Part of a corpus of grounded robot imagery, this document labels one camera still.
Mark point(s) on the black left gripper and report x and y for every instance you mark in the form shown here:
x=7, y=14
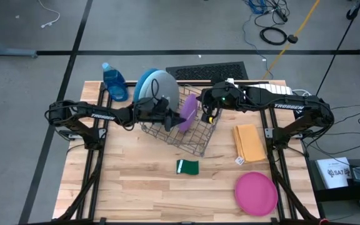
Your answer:
x=150, y=112

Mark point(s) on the black storage box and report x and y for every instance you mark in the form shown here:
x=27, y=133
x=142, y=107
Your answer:
x=339, y=195

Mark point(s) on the blue dish soap bottle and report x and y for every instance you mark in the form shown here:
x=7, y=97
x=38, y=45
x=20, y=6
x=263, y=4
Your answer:
x=116, y=86

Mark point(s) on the folded orange cloth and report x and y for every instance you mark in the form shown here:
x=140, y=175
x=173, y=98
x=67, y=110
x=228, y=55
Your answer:
x=248, y=143

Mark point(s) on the small purple plate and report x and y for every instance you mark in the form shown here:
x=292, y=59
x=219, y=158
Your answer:
x=190, y=109

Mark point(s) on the black caster wheel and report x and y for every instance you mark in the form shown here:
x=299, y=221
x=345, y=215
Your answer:
x=351, y=14

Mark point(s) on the grey metal table base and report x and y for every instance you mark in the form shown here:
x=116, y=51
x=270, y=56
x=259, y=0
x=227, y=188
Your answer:
x=11, y=53

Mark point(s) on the black floor vent grate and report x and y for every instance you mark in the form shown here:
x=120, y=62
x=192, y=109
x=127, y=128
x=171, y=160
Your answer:
x=205, y=72

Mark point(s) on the large grey plate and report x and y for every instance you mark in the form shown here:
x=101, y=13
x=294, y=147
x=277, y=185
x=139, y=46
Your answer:
x=169, y=87

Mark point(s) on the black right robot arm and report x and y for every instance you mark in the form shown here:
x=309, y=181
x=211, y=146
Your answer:
x=292, y=104

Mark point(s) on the small pink plate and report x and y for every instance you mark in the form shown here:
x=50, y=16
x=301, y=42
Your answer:
x=256, y=193

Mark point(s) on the red plastic cap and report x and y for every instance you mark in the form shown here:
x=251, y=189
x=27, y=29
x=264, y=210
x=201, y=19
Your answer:
x=323, y=221

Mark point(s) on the white paper tag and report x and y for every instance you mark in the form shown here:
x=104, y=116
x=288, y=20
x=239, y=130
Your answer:
x=239, y=160

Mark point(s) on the white striped towel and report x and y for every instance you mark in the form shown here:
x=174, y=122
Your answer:
x=280, y=89

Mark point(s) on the white printed booklet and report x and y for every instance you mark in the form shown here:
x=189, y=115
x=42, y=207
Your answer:
x=333, y=172

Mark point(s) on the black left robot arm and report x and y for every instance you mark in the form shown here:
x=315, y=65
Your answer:
x=98, y=115

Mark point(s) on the green sponge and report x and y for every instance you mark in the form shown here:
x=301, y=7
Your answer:
x=189, y=167

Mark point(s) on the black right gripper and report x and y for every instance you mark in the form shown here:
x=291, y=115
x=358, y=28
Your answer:
x=223, y=97

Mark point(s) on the black power strip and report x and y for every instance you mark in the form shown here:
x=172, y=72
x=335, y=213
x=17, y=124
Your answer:
x=281, y=15

